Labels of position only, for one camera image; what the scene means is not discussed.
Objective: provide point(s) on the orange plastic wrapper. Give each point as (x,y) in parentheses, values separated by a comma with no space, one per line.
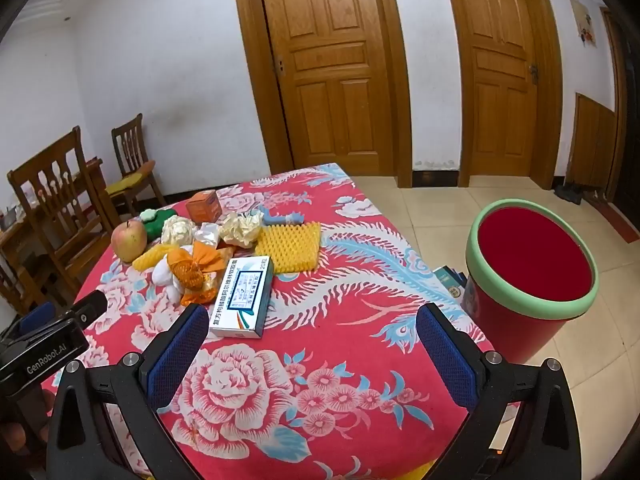
(192,272)

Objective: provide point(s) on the wall poster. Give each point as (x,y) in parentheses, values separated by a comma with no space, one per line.
(582,20)

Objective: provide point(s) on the cream paper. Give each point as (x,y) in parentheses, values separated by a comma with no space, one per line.
(178,230)
(242,228)

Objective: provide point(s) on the red doormat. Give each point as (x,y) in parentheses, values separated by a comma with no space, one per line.
(617,217)

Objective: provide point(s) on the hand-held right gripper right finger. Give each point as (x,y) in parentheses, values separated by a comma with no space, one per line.
(447,360)

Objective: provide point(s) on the red green stool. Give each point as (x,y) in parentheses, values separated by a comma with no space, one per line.
(530,260)

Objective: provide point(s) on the person's left hand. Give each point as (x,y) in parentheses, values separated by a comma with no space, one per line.
(11,437)

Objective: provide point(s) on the red floral tablecloth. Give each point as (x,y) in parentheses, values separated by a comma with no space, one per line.
(325,320)

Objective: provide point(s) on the pale green clover toy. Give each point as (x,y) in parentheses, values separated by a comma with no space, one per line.
(148,216)

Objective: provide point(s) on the dark wooden doorway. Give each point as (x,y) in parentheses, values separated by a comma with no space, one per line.
(616,110)

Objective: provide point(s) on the yellow corn toy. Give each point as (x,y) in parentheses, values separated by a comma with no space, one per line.
(150,258)

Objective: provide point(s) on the white plastic bag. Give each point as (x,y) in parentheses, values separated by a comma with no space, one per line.
(207,235)

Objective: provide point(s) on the yellow green seat cushion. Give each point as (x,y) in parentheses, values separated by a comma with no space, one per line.
(127,180)

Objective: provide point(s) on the white medicine box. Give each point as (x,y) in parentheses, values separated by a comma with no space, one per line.
(242,297)

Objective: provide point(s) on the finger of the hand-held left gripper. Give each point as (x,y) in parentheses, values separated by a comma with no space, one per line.
(37,316)
(92,305)

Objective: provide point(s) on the large yellow foam net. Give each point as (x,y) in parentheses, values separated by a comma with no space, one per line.
(292,247)

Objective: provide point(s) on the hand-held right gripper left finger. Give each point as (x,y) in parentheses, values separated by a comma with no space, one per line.
(180,357)

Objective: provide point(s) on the low wooden wall panel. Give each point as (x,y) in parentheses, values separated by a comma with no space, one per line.
(592,145)

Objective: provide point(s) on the dark green clover toy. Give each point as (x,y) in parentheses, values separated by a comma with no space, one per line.
(156,231)

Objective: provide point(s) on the blue bent tube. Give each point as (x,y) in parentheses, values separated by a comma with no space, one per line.
(285,219)

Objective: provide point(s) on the white cloth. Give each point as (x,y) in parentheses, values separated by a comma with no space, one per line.
(164,274)

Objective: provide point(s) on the red yellow apple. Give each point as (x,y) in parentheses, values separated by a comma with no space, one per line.
(129,242)

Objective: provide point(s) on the wooden chair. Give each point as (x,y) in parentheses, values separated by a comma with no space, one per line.
(130,140)
(12,285)
(65,250)

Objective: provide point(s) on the dark shoes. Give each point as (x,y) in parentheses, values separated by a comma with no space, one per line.
(569,193)

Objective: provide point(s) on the orange cardboard box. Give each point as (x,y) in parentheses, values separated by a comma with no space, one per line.
(202,207)

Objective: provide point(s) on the wooden panel door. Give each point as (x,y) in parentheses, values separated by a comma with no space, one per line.
(500,85)
(330,85)

